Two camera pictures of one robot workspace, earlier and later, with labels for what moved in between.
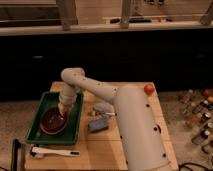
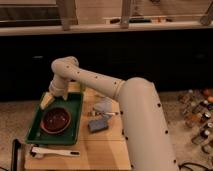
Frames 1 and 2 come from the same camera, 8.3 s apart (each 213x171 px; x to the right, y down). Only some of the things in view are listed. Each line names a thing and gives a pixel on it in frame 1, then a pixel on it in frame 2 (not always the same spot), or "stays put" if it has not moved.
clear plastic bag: [104, 107] stays put
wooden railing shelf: [47, 17] stays put
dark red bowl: [53, 121] stays put
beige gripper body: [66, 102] -> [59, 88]
